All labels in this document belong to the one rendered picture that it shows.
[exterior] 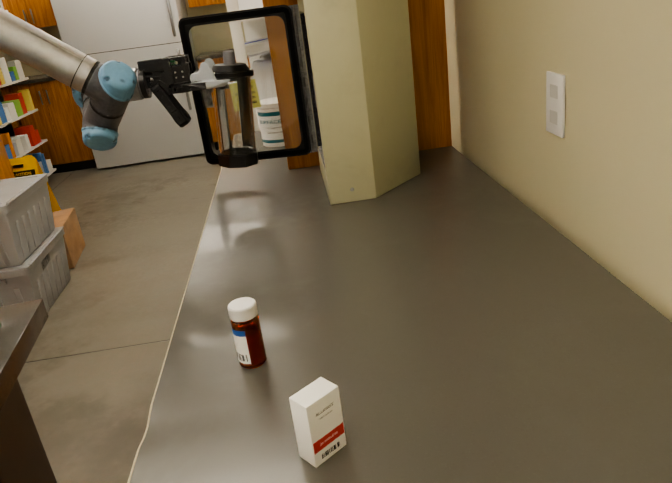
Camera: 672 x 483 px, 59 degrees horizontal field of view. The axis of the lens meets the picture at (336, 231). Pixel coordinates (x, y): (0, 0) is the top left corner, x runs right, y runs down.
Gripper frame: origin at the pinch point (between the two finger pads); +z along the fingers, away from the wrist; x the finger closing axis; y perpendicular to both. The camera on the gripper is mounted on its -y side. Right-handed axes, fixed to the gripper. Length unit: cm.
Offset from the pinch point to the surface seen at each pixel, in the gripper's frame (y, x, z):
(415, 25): 6, 23, 51
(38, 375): -124, 89, -113
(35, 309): -30, -47, -37
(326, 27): 9.8, -13.9, 23.6
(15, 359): -32, -61, -36
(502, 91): -9, -11, 63
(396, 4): 12.3, -3.3, 41.0
